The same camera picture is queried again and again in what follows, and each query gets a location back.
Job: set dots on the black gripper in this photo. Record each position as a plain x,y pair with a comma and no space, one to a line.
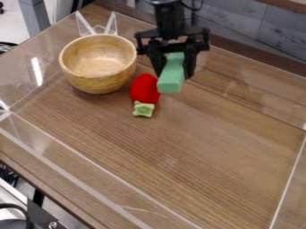
155,42

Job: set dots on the green rectangular stick block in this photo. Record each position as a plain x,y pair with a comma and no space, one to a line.
172,75

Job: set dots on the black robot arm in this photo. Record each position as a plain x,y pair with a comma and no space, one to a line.
170,17

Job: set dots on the brown wooden bowl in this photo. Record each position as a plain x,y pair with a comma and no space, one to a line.
99,63

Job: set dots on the red plush strawberry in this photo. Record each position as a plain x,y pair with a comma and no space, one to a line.
144,95

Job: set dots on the black table leg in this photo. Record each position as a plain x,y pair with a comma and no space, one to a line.
37,198

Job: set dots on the clear acrylic enclosure walls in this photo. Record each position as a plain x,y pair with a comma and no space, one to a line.
216,161

